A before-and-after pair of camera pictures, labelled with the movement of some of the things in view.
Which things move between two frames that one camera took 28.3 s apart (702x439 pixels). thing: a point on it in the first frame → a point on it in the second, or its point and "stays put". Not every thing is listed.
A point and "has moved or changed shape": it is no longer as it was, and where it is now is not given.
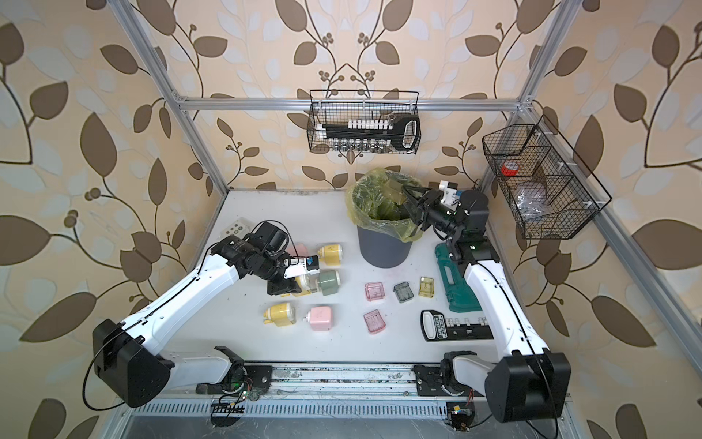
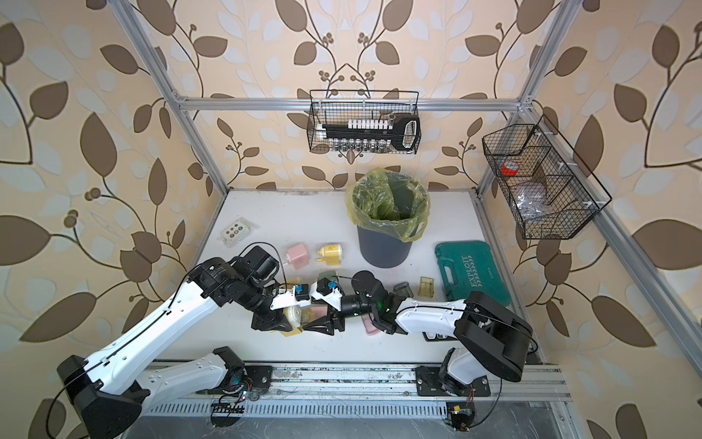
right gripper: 427,204 → 328,322
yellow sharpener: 331,255 stays put
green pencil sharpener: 329,281 stays put
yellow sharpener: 281,315 has moved or changed shape
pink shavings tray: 374,322 stays put
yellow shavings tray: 426,286 stays put
